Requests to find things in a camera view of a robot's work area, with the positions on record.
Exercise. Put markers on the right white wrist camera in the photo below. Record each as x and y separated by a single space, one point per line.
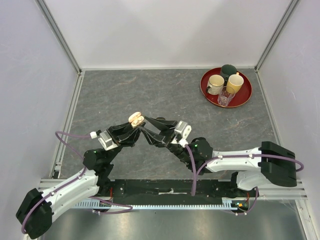
181 133

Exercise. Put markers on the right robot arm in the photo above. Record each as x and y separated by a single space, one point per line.
268 163

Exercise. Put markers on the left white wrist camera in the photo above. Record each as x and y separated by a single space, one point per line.
106 141

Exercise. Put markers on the white cable duct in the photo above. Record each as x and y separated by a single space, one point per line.
227 204

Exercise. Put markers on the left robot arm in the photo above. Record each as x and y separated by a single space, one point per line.
39 209

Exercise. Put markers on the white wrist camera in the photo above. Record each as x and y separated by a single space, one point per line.
181 133
106 141

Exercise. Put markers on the clear drinking glass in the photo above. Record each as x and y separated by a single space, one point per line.
225 96

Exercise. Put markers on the red round tray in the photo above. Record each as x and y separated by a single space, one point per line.
240 98

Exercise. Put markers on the white earbud charging case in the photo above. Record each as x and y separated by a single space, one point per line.
136 119

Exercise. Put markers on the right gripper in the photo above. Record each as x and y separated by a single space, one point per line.
161 141

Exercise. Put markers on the white mug black handle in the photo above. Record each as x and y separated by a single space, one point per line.
215 84

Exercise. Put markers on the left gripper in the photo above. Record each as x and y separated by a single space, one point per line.
124 134

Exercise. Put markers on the dark green mug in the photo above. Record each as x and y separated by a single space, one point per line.
227 70

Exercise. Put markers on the yellow mug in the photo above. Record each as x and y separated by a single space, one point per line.
234 83

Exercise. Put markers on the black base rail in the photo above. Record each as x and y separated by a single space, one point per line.
210 187

